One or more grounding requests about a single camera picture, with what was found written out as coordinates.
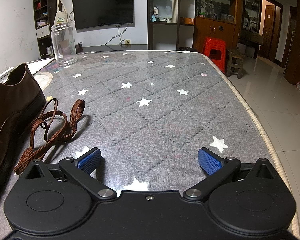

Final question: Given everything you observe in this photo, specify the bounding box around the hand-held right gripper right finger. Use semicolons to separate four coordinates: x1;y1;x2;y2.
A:
183;147;275;201

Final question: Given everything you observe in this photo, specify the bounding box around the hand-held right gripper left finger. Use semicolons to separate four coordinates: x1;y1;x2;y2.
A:
25;147;115;200

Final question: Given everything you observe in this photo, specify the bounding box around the brown shoelace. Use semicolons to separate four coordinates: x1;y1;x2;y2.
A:
14;99;86;175

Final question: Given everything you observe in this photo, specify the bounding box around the brown leather shoe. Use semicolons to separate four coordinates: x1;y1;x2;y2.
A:
0;63;47;200

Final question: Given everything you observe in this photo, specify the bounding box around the grey star tablecloth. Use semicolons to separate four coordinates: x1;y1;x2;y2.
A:
0;49;288;240

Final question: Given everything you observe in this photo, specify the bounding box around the ruled paper stack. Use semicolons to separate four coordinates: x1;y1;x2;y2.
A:
27;57;56;75

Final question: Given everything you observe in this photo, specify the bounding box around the small wooden stool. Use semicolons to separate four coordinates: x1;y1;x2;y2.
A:
226;47;246;78

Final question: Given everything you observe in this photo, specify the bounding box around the red plastic stool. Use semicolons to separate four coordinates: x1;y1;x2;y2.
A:
202;36;227;73

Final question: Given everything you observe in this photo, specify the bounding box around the clear plastic mug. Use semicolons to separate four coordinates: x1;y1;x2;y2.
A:
51;24;78;67

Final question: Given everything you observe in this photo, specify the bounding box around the dark cubby shelf unit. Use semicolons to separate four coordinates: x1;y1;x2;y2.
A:
32;0;63;55

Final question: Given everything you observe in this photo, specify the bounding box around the wooden cabinet with glass top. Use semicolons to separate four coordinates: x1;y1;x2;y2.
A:
194;0;242;55

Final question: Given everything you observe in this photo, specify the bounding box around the glass display cabinet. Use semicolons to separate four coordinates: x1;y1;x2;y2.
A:
147;0;197;52

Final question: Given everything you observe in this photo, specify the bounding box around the white drawer box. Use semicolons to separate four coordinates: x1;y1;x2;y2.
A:
36;26;52;39

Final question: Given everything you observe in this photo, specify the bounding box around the wooden door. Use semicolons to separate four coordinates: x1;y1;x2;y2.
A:
260;0;283;63

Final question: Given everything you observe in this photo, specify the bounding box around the cream tote bag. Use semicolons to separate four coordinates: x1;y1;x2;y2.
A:
54;0;70;27

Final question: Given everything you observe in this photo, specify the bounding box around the black flat-screen television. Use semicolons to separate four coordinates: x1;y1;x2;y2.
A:
72;0;135;31

